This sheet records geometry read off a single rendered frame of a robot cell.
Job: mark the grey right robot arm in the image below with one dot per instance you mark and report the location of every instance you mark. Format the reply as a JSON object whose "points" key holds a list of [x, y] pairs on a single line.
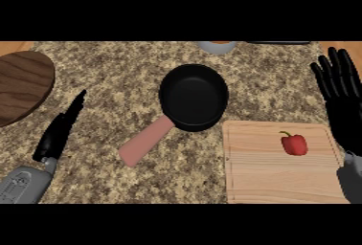
{"points": [[351, 178]]}

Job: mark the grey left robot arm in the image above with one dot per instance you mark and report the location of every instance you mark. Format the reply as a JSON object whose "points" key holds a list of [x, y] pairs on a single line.
{"points": [[26, 183]]}

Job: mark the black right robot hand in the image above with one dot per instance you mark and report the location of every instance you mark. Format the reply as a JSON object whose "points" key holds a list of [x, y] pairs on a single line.
{"points": [[346, 108]]}

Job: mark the red bell pepper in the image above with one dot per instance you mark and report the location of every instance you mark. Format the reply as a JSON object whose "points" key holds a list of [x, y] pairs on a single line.
{"points": [[295, 144]]}

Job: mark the dark round wooden board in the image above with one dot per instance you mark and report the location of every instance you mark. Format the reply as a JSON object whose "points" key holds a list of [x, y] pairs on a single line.
{"points": [[21, 86]]}

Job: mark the pale grey bowl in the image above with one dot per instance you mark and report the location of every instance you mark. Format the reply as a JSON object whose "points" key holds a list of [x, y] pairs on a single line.
{"points": [[216, 46]]}

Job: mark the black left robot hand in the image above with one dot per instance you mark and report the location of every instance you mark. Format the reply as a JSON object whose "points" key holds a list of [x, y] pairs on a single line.
{"points": [[57, 134]]}

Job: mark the pale wooden cutting board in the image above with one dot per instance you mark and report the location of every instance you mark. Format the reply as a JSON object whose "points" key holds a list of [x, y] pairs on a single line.
{"points": [[280, 166]]}

